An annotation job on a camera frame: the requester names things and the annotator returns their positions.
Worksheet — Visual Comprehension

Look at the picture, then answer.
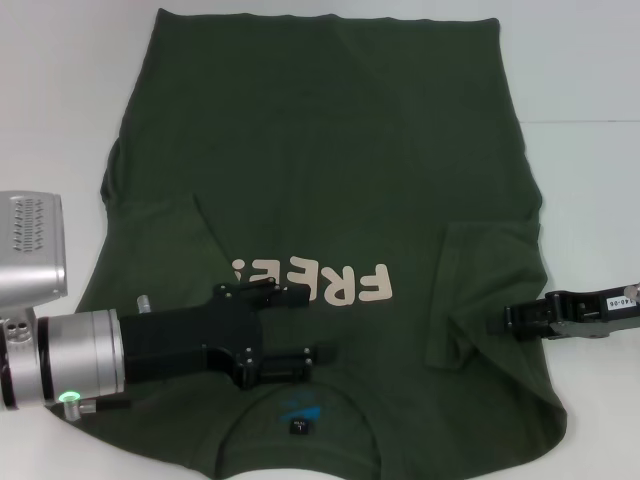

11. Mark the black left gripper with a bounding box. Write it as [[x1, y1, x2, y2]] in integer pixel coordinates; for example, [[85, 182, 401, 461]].
[[118, 279, 341, 391]]

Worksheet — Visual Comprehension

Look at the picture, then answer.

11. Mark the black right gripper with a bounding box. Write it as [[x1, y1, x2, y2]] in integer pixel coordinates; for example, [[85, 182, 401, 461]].
[[488, 284, 640, 342]]

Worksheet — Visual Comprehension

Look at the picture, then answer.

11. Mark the dark green printed t-shirt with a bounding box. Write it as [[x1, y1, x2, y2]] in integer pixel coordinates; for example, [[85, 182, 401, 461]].
[[69, 7, 569, 480]]

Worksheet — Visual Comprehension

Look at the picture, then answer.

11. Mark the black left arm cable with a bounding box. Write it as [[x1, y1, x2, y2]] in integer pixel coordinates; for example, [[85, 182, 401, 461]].
[[79, 395, 134, 414]]

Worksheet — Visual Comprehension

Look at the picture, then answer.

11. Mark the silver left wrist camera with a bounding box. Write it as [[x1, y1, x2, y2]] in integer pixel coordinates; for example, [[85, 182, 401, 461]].
[[0, 190, 68, 346]]

